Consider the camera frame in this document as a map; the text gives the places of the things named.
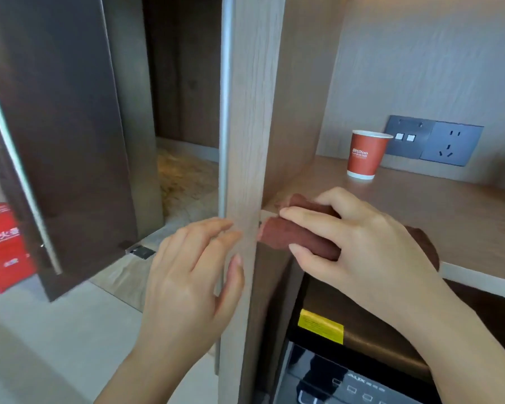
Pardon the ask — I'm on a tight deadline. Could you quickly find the brown cleaning cloth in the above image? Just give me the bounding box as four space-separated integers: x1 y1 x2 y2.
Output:
257 193 441 272

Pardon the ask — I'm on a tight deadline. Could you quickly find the person's left forearm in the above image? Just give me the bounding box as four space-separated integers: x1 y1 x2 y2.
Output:
94 336 216 404

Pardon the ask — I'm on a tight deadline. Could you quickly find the silver metal edge strip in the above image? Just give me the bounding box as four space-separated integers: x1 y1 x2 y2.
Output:
217 0 236 299

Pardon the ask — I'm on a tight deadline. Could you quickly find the person's left hand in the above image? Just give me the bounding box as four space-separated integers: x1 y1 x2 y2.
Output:
139 218 245 346

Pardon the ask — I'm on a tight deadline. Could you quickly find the person's right forearm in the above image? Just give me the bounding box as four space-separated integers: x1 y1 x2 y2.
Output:
403 285 505 404

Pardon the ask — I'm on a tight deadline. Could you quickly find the light wooden cabinet panel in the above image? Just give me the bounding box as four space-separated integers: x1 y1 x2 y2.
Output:
217 0 288 404

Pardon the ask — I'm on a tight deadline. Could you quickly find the grey wall switch panel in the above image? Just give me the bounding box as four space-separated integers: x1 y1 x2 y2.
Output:
383 115 437 160

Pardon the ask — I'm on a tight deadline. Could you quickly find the person's right hand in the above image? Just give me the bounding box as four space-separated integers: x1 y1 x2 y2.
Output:
279 187 447 329

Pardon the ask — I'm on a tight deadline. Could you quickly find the yellow sticker label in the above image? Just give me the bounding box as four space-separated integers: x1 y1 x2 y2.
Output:
298 309 345 345

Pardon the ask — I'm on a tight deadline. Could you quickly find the dark brown cabinet door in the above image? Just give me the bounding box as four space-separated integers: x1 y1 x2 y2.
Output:
0 0 138 302

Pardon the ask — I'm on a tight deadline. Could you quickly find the grey wall power socket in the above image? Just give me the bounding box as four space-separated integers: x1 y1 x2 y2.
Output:
420 121 485 167

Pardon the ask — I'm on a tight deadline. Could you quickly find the red fire equipment box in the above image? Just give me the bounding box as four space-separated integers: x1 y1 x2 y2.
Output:
0 203 38 294

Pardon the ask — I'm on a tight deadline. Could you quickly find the metal door floor hinge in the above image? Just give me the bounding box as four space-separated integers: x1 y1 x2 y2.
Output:
125 245 157 260

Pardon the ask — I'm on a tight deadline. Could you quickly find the black mini fridge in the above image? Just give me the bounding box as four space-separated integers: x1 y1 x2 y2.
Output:
274 269 505 404

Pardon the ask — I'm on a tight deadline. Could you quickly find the red paper cup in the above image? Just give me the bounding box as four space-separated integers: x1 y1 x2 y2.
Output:
346 130 394 180

